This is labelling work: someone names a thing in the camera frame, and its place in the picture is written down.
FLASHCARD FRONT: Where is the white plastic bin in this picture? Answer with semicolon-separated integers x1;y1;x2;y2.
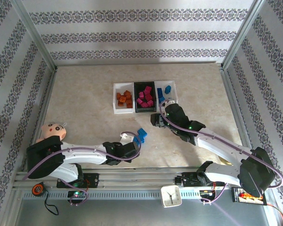
155;80;179;106
112;82;135;115

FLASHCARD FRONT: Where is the black plastic bin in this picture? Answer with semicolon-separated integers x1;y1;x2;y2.
133;81;157;114

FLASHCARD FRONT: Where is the white square alarm clock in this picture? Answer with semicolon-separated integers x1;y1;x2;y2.
160;185;183;208

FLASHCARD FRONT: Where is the pink plush doll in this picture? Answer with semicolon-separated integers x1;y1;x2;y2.
35;121;68;145

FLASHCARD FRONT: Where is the black power distribution board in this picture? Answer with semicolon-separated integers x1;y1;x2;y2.
230;187;267;206

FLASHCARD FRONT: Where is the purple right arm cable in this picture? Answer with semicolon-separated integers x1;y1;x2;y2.
158;98;283;206

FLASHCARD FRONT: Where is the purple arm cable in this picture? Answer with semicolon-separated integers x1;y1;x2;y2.
23;131;142;207
158;98;283;206

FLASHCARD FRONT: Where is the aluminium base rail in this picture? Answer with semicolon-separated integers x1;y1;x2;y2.
13;167;273;190

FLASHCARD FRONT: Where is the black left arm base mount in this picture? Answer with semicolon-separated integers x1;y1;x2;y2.
56;173;100;189

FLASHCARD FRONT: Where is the grey slotted cable duct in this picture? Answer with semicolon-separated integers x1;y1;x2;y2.
21;189;229;201

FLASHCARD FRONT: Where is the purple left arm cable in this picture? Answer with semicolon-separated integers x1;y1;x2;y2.
23;131;142;207

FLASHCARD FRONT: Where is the aluminium side rail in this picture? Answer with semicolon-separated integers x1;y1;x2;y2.
23;67;58;170
219;67;263;170

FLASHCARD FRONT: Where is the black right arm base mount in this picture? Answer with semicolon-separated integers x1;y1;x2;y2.
175;171;225;189

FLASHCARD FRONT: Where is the aluminium cross rail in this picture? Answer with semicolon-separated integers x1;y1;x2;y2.
55;61;224;67

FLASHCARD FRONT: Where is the aluminium frame post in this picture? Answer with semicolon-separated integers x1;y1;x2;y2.
221;0;269;69
10;0;58;70

